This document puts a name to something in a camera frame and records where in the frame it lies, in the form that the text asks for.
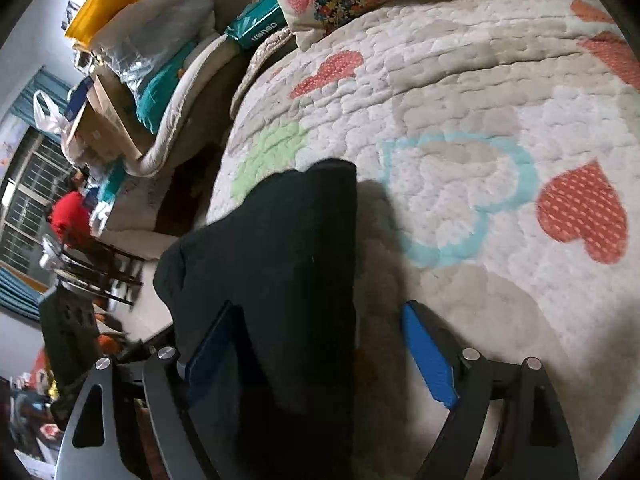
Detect quilted heart pattern bedspread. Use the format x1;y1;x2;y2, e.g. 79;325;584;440
205;0;640;480

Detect teal cloth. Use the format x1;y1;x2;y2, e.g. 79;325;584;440
136;40;198;133

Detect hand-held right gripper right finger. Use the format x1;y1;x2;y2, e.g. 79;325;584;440
402;301;581;480

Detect green tissue packet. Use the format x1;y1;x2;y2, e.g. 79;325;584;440
224;0;288;51

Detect clear plastic bag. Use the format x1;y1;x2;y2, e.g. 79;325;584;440
97;0;216;93

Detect dark wooden chair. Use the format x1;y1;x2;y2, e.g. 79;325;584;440
50;242;146;307

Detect black pants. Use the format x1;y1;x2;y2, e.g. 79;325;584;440
152;158;361;480

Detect blue box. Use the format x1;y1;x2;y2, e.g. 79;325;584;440
67;77;96;121

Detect yellow bag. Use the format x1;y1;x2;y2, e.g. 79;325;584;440
65;0;171;46

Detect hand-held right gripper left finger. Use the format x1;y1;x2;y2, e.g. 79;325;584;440
55;301;246;480

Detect beige floral sofa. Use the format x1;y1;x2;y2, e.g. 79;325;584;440
90;160;181;261

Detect cardboard box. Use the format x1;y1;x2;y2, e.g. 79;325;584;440
62;72;143;161

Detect red cloth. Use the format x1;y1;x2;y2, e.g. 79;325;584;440
47;191;96;246

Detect beige padded cushion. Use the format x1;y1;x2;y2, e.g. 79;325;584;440
127;32;238;177

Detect barred window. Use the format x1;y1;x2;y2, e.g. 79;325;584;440
0;127;76;276

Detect teal curtain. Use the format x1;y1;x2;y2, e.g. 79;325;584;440
22;67;71;121
0;265;48;318

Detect white plastic bag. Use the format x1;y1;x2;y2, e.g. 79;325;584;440
32;90;76;137

